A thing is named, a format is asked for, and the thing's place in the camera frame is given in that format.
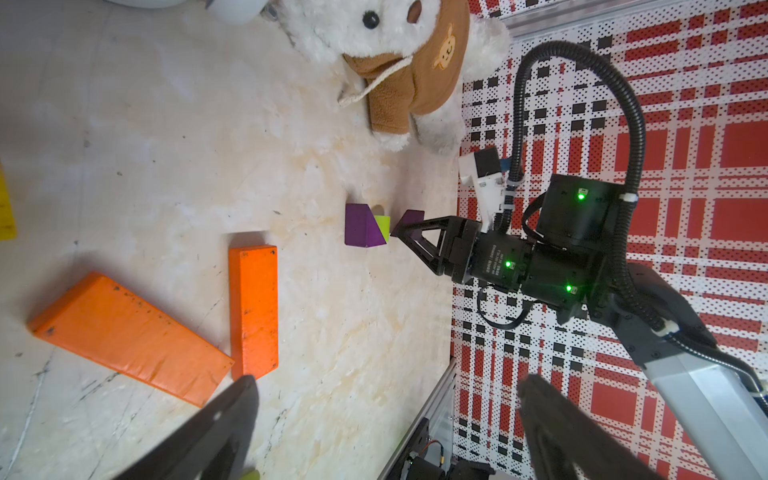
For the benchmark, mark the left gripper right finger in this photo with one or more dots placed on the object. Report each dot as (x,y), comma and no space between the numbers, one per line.
(562,439)

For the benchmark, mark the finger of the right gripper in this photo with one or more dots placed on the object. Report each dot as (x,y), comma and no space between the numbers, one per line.
(436,256)
(442,224)

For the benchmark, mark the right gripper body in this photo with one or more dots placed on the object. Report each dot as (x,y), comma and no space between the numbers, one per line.
(563,260)

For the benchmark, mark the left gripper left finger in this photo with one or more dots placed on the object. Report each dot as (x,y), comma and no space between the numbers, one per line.
(212,444)

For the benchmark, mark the purple triangle block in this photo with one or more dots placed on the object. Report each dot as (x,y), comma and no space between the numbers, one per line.
(361,229)
(408,218)

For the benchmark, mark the orange trapezoid block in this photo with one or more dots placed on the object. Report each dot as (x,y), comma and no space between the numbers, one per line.
(104,322)

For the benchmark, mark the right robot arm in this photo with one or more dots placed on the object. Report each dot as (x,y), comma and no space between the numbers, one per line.
(720,401)

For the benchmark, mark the green half-cylinder block top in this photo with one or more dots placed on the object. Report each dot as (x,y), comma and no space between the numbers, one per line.
(382,221)

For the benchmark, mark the orange rectangular block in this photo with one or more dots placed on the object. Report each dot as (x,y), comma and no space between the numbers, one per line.
(253,301)

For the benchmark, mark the white teddy bear brown hoodie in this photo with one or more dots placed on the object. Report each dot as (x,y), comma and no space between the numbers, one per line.
(413,56)

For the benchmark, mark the white alarm clock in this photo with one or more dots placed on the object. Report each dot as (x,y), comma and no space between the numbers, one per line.
(232,12)

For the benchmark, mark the yellow long block top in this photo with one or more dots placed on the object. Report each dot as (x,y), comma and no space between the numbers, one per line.
(8,229)

